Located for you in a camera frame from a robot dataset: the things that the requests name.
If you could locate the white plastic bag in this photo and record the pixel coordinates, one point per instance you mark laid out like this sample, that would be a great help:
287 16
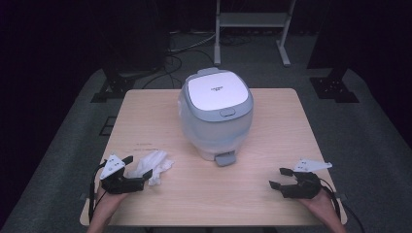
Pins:
155 163

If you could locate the person's left hand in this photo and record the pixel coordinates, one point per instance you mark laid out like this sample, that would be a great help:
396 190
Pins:
108 202

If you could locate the person's right hand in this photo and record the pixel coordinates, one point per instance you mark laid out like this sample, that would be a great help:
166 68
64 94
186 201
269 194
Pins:
319 205

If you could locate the black stand base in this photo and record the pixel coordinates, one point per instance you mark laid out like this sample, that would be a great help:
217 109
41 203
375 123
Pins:
333 89
113 87

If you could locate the grey tape strip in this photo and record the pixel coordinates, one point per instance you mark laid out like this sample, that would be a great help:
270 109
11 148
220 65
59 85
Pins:
83 197
340 195

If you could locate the dark floor outlet plate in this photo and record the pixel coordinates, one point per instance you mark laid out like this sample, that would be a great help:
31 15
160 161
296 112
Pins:
108 126

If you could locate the white grey pedal trash can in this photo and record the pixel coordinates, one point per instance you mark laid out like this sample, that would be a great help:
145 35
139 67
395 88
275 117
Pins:
215 93

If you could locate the white metal stand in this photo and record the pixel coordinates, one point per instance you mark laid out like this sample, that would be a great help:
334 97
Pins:
252 19

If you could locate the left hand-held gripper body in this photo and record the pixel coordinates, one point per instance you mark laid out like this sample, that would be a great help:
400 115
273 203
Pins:
111 168

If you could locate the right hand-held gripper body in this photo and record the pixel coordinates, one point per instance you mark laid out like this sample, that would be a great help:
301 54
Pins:
304 187

